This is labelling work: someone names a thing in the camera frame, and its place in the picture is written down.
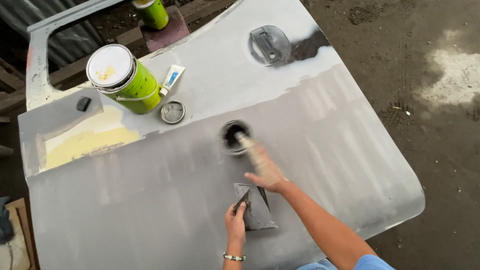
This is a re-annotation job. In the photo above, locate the person's left hand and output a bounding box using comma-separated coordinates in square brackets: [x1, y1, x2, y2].
[224, 202, 247, 245]

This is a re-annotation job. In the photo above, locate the grey primed car door panel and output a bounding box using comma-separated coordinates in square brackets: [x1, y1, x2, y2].
[17, 0, 426, 270]

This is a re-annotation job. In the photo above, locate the green paint can yellow lid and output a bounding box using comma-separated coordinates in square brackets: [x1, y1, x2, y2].
[130, 0, 170, 31]

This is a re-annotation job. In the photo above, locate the blue shirt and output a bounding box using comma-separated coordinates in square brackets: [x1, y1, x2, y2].
[296, 254, 396, 270]

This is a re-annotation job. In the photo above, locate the dark blue cloth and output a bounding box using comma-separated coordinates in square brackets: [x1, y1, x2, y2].
[0, 196, 16, 244]

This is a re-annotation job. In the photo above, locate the person's right hand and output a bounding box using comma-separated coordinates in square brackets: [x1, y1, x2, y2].
[244, 144, 289, 194]

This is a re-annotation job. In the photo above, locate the round metal tin lid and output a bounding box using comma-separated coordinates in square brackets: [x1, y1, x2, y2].
[160, 100, 187, 125]

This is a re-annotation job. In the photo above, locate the small open metal tin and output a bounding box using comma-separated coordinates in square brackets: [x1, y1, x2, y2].
[219, 119, 253, 155]

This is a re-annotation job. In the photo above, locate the grey metal mixing plate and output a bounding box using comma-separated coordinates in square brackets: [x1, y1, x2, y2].
[233, 182, 279, 232]

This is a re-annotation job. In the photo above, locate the white hardener tube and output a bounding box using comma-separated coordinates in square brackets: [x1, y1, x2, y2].
[159, 64, 186, 97]

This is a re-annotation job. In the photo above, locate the dark metal putty scraper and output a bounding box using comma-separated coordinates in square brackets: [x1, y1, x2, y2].
[234, 188, 253, 214]

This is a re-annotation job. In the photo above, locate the corrugated metal sheet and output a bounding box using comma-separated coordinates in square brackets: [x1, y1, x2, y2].
[0, 0, 107, 69]

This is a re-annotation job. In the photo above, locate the green paint can white lid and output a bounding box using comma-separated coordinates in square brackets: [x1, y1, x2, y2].
[86, 44, 164, 115]

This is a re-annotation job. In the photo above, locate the reddish brick block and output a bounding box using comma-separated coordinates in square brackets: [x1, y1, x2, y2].
[139, 5, 191, 53]

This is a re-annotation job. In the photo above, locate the stack of weathered wooden boards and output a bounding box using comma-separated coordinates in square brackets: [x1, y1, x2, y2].
[0, 56, 27, 124]

